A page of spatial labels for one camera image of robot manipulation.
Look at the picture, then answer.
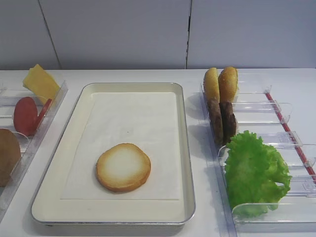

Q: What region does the green lettuce leaf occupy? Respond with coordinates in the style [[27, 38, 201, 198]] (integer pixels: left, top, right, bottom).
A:
[[225, 130, 292, 217]]

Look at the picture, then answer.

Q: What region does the brown meat patty left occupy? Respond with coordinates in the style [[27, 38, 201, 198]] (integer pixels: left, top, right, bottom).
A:
[[208, 98, 223, 146]]

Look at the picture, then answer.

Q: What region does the brown meat patty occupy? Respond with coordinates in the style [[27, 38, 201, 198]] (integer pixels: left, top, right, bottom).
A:
[[219, 101, 237, 145], [208, 98, 223, 146]]

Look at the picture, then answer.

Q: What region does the brown meat patty right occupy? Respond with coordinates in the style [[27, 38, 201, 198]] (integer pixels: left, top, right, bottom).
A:
[[219, 101, 237, 145]]

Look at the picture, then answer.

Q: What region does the thin red tomato slice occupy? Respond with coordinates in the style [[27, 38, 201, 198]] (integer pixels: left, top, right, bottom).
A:
[[31, 99, 52, 135]]

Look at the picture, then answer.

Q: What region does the yellow cheese slice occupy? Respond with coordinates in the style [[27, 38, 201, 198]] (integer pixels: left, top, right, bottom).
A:
[[23, 64, 60, 105]]

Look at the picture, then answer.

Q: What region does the white paper tray liner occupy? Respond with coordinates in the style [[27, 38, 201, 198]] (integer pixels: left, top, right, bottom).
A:
[[62, 92, 181, 199]]

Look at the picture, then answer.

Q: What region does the cream metal tray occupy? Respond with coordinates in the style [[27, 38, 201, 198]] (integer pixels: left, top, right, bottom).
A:
[[32, 82, 196, 225]]

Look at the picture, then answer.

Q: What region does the toasted bun bottom slice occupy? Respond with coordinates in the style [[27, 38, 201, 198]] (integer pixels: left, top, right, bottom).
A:
[[95, 143, 151, 193]]

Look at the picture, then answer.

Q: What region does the golden bun left of pair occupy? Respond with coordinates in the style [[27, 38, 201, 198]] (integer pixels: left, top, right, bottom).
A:
[[203, 68, 220, 103]]

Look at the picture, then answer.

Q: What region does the golden bun of pair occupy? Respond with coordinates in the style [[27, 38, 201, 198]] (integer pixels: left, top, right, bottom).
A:
[[203, 68, 220, 103], [218, 67, 238, 102]]

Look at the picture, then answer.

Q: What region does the golden bun right of pair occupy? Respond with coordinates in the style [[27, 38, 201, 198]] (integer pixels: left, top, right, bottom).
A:
[[218, 67, 238, 102]]

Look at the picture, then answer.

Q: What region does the clear acrylic rack right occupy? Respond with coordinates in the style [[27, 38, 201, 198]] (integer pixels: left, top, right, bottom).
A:
[[200, 74, 316, 237]]

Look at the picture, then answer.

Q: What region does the clear acrylic rack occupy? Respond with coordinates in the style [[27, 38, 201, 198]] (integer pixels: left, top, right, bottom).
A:
[[0, 75, 68, 218], [200, 74, 316, 237]]

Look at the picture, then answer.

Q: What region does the clear acrylic rack left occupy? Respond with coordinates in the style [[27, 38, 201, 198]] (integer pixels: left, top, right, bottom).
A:
[[0, 75, 68, 218]]

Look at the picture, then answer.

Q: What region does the brown bun top left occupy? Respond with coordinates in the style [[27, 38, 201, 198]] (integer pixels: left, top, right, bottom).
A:
[[0, 128, 21, 187]]

